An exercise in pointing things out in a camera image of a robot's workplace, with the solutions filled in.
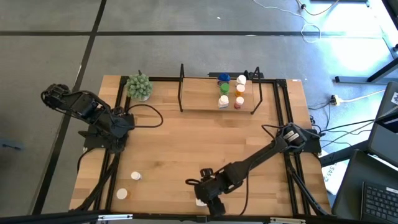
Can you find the black laptop with keyboard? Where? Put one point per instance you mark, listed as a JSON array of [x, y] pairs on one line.
[[351, 186]]

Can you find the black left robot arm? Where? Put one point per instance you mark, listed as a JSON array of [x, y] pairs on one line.
[[81, 105]]

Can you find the white melatonin bottle blue label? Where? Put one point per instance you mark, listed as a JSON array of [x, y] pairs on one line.
[[199, 203]]

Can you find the dark floor object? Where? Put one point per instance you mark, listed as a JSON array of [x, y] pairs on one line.
[[12, 146]]

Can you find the amber bottle white cap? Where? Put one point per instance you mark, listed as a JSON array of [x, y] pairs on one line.
[[121, 193]]

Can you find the black table leg bar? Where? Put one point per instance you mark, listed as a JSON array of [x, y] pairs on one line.
[[342, 154]]

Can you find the large white bottle striped label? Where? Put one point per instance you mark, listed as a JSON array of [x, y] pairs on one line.
[[223, 101]]

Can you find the blue-capped bottle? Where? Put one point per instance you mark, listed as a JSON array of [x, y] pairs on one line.
[[224, 77]]

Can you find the green caffeine bottle green cap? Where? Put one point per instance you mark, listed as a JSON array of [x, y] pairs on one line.
[[224, 89]]

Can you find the green potted plant white pot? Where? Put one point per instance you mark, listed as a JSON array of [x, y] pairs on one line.
[[139, 87]]

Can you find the black aluminium table frame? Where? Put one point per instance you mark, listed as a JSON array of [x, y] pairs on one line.
[[279, 102]]

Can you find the wooden shelf black metal frame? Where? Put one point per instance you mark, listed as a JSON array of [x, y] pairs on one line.
[[199, 93]]

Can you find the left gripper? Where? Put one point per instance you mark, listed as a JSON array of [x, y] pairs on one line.
[[121, 126]]

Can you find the grey laptop lid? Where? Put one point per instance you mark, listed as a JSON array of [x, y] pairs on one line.
[[384, 137]]

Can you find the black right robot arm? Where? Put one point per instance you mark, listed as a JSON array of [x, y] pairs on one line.
[[264, 152]]

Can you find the small white-capped labelled bottle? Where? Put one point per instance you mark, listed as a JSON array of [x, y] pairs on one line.
[[135, 175]]

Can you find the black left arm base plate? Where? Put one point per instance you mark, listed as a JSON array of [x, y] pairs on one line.
[[93, 143]]

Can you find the black floor stand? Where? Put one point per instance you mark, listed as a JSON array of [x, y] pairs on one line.
[[351, 79]]

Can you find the white power strip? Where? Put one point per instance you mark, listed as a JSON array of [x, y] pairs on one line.
[[335, 100]]

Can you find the pink bottle white cap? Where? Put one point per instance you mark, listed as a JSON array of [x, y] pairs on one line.
[[239, 102]]

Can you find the orange bottle white cap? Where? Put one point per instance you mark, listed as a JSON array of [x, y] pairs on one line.
[[239, 90]]

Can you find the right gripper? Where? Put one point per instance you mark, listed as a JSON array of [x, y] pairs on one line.
[[211, 186]]

